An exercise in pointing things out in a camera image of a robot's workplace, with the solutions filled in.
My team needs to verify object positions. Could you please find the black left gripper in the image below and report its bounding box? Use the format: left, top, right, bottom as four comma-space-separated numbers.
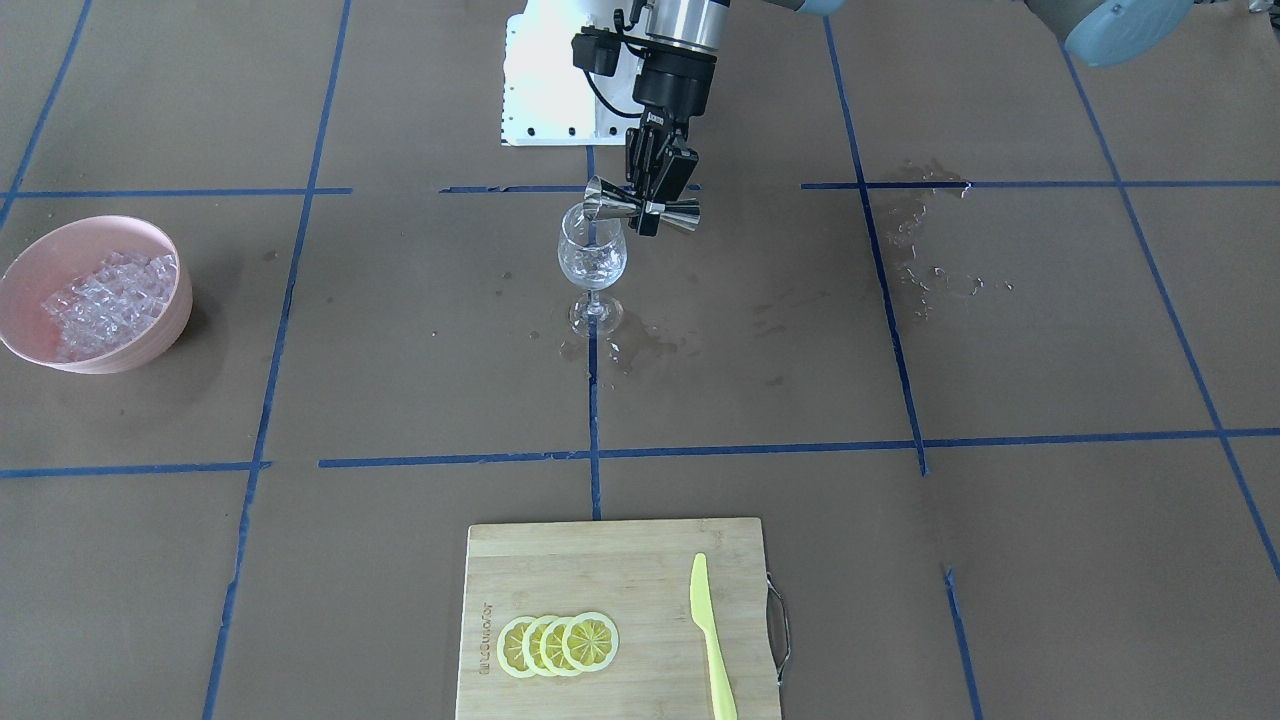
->
625, 47, 717, 202

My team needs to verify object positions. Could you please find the steel double jigger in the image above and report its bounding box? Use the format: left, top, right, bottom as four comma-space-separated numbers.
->
582, 176, 701, 237

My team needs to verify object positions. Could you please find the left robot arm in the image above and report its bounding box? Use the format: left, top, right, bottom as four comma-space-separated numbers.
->
626, 1, 1193, 237

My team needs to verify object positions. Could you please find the clear wine glass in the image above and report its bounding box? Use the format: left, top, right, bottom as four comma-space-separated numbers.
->
557, 202, 628, 337

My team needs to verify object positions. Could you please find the pile of clear ice cubes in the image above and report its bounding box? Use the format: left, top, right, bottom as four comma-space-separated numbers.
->
41, 251, 179, 363

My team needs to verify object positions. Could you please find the bamboo cutting board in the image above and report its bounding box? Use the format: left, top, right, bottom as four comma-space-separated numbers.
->
454, 518, 783, 719

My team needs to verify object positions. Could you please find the lemon slice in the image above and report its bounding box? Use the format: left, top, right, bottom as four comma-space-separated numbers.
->
498, 615, 535, 679
521, 615, 558, 676
539, 616, 579, 676
561, 611, 620, 673

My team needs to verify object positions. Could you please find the yellow plastic knife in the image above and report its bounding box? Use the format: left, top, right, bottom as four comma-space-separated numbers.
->
687, 552, 739, 719

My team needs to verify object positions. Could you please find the pink bowl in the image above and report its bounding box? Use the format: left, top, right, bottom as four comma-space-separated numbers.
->
1, 215, 193, 374

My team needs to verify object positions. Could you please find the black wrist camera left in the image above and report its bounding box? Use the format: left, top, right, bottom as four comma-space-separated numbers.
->
571, 26, 622, 77

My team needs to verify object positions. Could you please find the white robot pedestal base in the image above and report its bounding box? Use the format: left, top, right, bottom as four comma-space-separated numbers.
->
500, 1, 701, 146

